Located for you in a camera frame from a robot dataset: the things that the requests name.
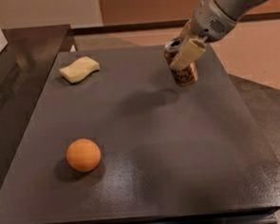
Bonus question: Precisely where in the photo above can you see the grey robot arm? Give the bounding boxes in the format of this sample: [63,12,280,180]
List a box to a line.
[170,0,268,71]

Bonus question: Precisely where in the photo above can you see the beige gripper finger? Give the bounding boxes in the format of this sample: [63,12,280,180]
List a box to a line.
[179,20,194,40]
[170,38,206,71]

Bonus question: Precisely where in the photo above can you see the dark side counter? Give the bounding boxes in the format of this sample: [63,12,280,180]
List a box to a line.
[0,25,75,188]

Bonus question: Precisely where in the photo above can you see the yellow sponge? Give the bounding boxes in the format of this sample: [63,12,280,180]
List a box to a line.
[59,56,101,84]

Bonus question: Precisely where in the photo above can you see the orange soda can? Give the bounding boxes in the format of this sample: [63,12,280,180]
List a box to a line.
[164,37,198,86]

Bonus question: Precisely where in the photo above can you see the orange ball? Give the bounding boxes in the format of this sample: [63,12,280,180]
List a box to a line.
[65,139,101,173]

